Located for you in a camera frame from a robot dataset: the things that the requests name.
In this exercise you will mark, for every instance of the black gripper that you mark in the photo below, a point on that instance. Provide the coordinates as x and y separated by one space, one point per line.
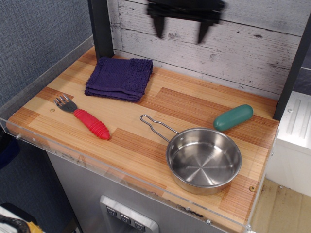
204 11

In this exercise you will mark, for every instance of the purple cloth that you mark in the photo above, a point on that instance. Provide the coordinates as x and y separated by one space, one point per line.
121 79

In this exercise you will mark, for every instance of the small metal pot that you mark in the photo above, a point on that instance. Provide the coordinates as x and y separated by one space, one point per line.
203 161

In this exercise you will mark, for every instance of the green plastic capsule toy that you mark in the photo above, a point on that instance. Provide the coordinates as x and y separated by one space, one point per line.
233 117

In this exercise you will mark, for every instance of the white metal side unit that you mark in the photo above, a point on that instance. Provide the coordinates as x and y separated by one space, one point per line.
290 161

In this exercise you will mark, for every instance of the clear acrylic guard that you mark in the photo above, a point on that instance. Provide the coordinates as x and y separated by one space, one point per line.
189 87

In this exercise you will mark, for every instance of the grey dispenser button panel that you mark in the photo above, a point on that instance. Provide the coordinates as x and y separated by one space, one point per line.
128 216

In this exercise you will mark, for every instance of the yellow and black object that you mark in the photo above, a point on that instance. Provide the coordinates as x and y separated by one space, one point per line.
15 225

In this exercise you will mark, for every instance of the dark grey right post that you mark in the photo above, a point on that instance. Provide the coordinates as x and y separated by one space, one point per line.
294 71

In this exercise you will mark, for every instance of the fork with red handle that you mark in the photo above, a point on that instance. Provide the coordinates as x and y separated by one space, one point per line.
92 123

